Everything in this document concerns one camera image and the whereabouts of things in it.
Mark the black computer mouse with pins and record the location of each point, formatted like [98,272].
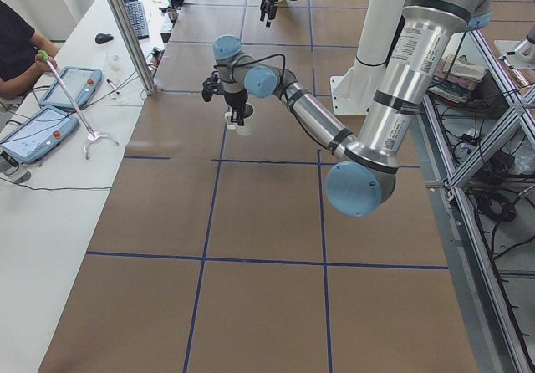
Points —
[101,38]

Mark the reacher grabber tool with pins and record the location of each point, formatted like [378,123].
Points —
[94,137]

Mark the white mug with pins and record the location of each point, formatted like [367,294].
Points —
[249,122]

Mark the near teach pendant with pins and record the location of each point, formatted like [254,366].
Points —
[39,135]

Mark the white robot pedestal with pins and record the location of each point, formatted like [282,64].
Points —
[353,92]

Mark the black keyboard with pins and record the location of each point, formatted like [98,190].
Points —
[136,13]

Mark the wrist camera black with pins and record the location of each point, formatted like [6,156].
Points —
[211,86]

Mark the stack of books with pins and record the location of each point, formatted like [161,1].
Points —
[455,80]

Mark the teach pendant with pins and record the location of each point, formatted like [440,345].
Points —
[81,83]
[39,135]

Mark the seated person black shirt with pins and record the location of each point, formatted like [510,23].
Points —
[21,63]

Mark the far teach pendant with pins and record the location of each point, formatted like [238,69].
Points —
[81,83]

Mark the aluminium frame post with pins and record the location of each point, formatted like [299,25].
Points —
[132,44]

